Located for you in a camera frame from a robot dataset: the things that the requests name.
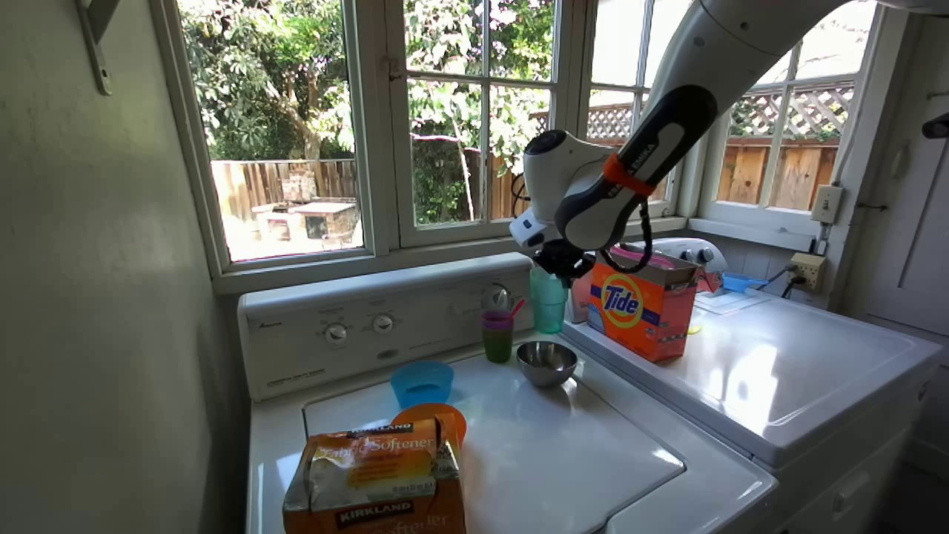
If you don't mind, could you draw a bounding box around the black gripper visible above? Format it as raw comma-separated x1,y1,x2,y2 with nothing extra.
533,239,597,288

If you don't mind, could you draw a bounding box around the teal translucent plastic cup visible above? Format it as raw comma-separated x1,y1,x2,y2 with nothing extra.
530,267,566,334

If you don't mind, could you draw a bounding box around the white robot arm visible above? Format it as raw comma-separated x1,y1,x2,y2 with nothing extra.
510,0,846,283

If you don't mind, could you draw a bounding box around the green sippy cup purple lid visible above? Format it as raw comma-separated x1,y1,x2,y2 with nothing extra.
481,288,521,365

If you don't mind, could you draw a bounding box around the white washing machine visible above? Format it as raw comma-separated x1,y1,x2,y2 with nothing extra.
237,254,776,534

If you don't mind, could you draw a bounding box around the small steel bowl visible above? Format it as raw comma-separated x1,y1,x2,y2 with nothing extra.
517,340,578,389

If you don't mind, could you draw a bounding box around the orange Tide detergent box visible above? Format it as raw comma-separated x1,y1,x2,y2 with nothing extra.
573,246,698,361

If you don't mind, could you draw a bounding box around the blue plastic bowl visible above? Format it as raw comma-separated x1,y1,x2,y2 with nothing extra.
391,361,453,408

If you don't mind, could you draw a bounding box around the orange plastic bowl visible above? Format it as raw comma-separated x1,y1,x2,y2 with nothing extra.
395,404,470,448

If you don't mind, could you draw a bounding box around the white framed window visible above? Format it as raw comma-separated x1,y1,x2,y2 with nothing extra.
145,0,892,297

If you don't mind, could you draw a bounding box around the orange dryer sheet box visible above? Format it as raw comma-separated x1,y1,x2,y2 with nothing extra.
281,418,465,534

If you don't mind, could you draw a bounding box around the white dryer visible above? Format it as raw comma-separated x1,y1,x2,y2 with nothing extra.
564,288,941,534

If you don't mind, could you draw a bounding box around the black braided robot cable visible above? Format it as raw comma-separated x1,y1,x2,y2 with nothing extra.
597,194,659,275

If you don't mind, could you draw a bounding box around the metal wall bracket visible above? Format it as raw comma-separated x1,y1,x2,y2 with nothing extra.
74,0,118,94

